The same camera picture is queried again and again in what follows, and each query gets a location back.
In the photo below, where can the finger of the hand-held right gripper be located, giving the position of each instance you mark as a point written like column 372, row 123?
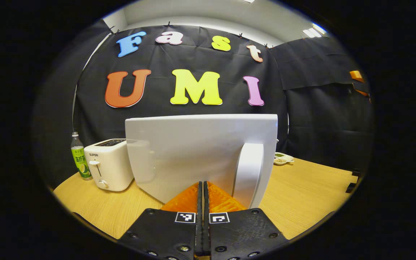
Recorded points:
column 362, row 93
column 357, row 76

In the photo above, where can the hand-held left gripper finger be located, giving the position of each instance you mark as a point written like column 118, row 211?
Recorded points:
column 206, row 216
column 199, row 216

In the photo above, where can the white microwave oven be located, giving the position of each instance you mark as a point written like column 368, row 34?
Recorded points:
column 193, row 144

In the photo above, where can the small ceiling light panel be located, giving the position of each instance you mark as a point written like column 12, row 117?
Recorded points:
column 313, row 31

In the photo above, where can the black table clamp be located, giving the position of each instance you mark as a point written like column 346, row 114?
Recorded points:
column 356, row 172
column 351, row 187

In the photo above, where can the divided dish with seeds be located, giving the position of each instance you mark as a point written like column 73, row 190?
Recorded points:
column 284, row 159

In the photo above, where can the cream white toaster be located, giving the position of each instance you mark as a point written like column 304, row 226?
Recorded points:
column 110, row 169

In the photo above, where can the green label drink bottle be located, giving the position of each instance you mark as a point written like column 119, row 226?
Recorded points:
column 81, row 162

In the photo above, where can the large ceiling light panel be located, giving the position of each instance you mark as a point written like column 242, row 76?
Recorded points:
column 248, row 1

